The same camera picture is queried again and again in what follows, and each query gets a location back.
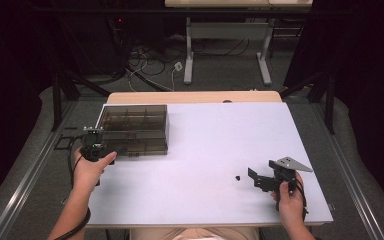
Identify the black metal stand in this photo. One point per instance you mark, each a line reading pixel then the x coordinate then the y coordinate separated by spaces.
pixel 57 100
pixel 329 100

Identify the person's lap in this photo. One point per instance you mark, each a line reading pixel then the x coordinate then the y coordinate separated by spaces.
pixel 166 234

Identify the light wooden table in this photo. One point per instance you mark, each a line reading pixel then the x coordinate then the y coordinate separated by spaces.
pixel 193 97

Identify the smoky transparent drawer cabinet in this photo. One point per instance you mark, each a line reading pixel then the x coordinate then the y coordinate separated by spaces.
pixel 133 116

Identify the person's left hand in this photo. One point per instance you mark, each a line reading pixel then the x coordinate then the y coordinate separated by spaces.
pixel 88 173

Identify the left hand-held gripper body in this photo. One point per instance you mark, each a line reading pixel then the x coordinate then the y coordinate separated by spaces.
pixel 92 145

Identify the small black object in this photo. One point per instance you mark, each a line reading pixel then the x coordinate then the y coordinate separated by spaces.
pixel 237 177

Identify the person's right hand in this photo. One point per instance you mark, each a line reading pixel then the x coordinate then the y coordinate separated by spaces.
pixel 291 206

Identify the aluminium floor rail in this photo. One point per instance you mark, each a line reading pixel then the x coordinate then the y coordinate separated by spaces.
pixel 23 186
pixel 350 180

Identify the white plug adapter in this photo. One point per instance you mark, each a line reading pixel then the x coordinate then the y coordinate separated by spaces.
pixel 178 66

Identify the white metal frame desk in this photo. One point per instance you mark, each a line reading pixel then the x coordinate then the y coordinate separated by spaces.
pixel 228 30

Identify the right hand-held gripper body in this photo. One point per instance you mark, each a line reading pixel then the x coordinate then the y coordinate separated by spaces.
pixel 285 176

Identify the dark curtain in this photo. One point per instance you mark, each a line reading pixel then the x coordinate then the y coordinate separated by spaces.
pixel 370 66
pixel 10 66

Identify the dark device with red light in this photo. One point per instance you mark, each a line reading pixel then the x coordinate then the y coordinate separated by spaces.
pixel 119 20

